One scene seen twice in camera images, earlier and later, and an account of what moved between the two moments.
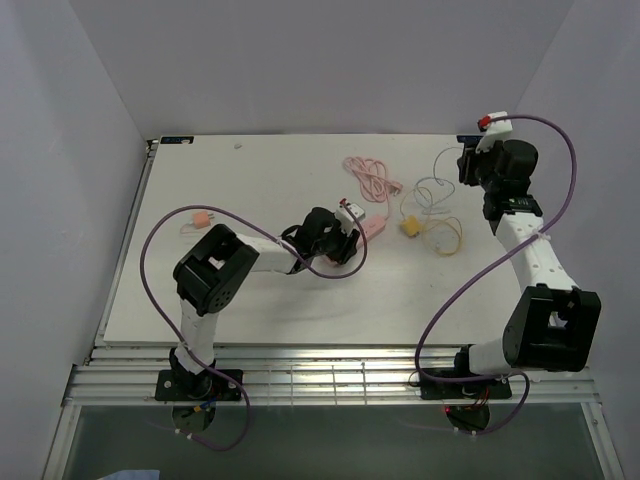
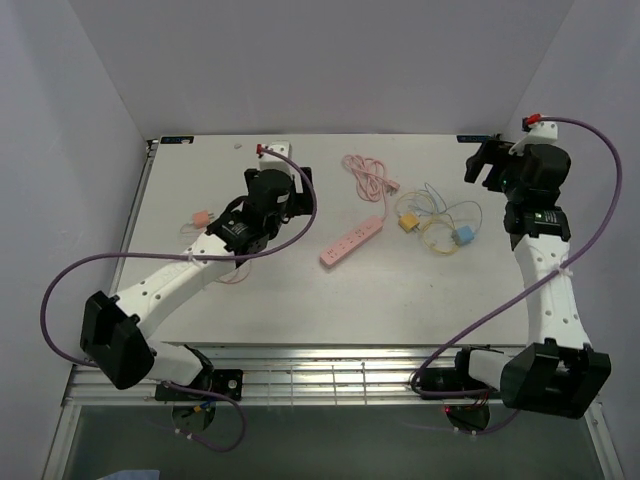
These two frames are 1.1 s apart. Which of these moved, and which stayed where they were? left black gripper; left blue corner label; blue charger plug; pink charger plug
Moved: left black gripper; blue charger plug
Stayed: pink charger plug; left blue corner label
